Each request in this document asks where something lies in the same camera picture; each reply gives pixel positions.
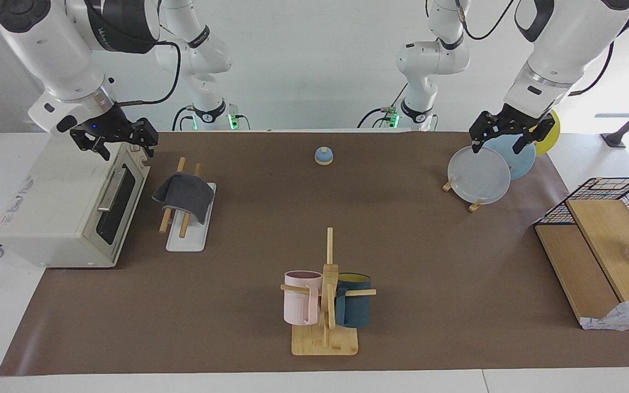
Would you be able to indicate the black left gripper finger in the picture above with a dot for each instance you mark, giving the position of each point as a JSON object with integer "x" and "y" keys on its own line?
{"x": 530, "y": 136}
{"x": 481, "y": 128}

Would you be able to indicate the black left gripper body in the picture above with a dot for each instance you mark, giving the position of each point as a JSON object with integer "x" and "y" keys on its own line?
{"x": 514, "y": 120}

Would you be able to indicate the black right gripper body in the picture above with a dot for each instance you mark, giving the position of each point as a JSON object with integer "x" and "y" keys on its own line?
{"x": 107, "y": 125}

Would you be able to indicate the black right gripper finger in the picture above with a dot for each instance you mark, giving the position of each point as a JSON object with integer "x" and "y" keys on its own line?
{"x": 88, "y": 139}
{"x": 145, "y": 136}

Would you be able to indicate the purple and gray towel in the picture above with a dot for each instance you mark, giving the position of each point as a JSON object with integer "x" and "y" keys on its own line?
{"x": 183, "y": 194}

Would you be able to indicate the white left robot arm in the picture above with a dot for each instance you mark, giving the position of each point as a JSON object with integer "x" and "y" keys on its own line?
{"x": 565, "y": 38}

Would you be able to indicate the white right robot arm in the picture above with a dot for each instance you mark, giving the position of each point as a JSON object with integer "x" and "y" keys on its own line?
{"x": 58, "y": 54}

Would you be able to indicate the wooden plate rack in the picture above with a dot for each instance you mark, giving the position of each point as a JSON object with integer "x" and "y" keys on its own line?
{"x": 475, "y": 206}

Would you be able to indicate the white towel rack wooden bars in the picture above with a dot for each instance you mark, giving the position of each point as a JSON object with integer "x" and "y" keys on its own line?
{"x": 186, "y": 240}

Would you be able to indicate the yellow plate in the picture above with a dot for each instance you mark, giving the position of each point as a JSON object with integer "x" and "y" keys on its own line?
{"x": 552, "y": 134}

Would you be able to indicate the light blue plate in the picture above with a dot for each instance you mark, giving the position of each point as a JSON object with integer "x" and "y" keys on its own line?
{"x": 519, "y": 161}

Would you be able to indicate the gray plate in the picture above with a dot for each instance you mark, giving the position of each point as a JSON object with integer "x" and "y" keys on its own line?
{"x": 478, "y": 174}

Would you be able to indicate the beige toaster oven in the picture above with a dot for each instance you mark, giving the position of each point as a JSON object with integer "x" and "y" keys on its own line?
{"x": 52, "y": 207}

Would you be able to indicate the brown table mat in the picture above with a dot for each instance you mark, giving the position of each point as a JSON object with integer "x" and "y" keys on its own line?
{"x": 402, "y": 245}

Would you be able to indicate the small blue round lid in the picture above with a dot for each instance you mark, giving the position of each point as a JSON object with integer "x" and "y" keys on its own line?
{"x": 324, "y": 157}

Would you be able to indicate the dark teal mug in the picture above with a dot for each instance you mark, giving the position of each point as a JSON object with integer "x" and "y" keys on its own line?
{"x": 354, "y": 308}

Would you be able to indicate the pink mug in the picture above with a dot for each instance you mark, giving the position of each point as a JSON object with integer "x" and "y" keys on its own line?
{"x": 299, "y": 305}

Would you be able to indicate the wooden mug tree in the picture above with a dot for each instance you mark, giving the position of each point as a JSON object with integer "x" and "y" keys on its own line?
{"x": 325, "y": 341}

